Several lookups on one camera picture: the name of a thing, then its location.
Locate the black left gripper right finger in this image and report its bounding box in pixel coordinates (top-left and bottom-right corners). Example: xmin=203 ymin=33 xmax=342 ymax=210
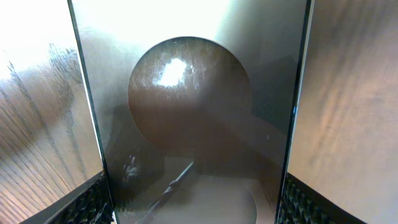
xmin=275 ymin=173 xmax=364 ymax=224

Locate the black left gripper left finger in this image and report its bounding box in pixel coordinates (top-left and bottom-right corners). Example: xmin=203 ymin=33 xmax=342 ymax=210
xmin=23 ymin=171 xmax=114 ymax=224

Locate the Galaxy S25 Ultra smartphone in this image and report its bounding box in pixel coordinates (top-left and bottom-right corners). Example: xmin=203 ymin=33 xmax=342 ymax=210
xmin=68 ymin=0 xmax=314 ymax=224

